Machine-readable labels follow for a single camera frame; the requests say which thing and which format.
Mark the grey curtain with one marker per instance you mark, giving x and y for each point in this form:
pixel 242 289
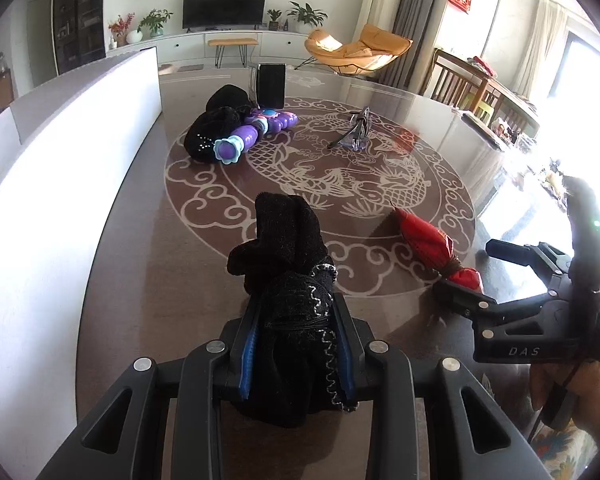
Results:
pixel 415 10

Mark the person's right hand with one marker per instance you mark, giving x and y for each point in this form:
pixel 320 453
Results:
pixel 595 395

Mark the wooden bench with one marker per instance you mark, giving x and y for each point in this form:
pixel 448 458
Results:
pixel 232 42

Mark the red pouch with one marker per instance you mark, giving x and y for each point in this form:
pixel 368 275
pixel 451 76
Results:
pixel 425 240

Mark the white partition board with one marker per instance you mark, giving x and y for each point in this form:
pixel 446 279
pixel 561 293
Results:
pixel 55 185

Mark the large potted plant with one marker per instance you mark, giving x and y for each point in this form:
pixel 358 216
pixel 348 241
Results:
pixel 306 14

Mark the leafy green potted plant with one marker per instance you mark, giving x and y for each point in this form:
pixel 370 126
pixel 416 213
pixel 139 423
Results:
pixel 156 22

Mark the white round vase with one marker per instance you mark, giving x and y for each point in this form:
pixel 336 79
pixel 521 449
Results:
pixel 134 36

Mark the black beaded plush hat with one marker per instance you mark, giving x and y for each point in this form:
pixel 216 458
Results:
pixel 210 127

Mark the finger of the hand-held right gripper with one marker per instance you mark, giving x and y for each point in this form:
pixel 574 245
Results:
pixel 510 250
pixel 470 300

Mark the black speaker box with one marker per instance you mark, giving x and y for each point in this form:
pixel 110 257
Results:
pixel 271 85

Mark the orange lounge chair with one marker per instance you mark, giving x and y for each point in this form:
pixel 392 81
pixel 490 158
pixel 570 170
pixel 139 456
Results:
pixel 355 50

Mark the dark display cabinet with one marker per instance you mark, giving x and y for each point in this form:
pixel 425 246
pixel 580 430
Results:
pixel 80 10

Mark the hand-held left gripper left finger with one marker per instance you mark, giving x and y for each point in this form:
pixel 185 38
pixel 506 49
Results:
pixel 248 365

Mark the white television cabinet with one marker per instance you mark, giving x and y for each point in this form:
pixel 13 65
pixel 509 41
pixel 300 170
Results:
pixel 280 42

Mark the red flowers in vase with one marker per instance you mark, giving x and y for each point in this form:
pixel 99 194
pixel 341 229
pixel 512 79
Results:
pixel 120 27

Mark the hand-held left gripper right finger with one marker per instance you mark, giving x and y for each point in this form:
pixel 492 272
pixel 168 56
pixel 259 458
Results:
pixel 349 370

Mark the cluttered wooden side table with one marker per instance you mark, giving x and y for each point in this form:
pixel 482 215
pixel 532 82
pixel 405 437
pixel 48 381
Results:
pixel 510 110

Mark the small potted plant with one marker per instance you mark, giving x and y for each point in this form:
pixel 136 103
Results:
pixel 274 17

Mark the wooden chair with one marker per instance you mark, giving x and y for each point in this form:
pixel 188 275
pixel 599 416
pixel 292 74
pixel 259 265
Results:
pixel 455 80

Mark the black television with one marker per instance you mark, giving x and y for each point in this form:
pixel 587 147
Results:
pixel 225 7

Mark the yellow stool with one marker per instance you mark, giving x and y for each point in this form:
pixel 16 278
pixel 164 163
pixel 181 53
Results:
pixel 484 111

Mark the metal frame sunglasses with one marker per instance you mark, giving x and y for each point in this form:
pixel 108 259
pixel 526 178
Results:
pixel 355 132

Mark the floral patterned cloth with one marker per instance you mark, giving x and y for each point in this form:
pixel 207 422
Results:
pixel 565 455

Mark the white sheer curtain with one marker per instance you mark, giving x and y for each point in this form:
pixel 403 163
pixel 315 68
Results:
pixel 537 45

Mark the purple toy wand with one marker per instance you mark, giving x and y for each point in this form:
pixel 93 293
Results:
pixel 250 135

